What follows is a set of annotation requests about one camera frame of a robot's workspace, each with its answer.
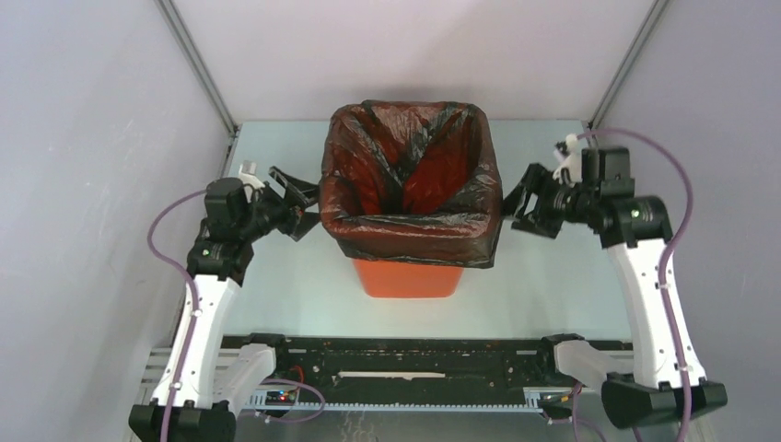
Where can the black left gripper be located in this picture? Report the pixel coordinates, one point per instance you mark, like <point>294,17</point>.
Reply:
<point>299,196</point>

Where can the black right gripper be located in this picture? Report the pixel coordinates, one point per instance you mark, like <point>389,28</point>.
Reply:
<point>539,180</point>

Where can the black plastic trash bag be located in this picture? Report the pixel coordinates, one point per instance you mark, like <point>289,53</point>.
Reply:
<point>412,182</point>

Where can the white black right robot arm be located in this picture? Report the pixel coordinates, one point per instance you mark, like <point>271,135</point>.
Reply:
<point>665,382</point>

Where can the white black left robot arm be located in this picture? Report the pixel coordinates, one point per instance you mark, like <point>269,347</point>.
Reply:
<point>192,402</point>

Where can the orange plastic trash bin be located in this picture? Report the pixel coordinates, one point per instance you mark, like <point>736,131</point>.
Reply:
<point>383,279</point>

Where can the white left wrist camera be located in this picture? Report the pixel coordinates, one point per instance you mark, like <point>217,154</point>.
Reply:
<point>248,175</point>

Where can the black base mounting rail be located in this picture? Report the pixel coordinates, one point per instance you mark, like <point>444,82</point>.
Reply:
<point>413,372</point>

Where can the aluminium frame post left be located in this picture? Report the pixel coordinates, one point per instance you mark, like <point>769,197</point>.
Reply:
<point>182,35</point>

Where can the aluminium frame post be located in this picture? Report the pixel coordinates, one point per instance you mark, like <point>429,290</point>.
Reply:
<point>182,35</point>
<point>639,42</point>

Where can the aluminium frame post right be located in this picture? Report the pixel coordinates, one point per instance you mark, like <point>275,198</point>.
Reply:
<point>639,42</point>

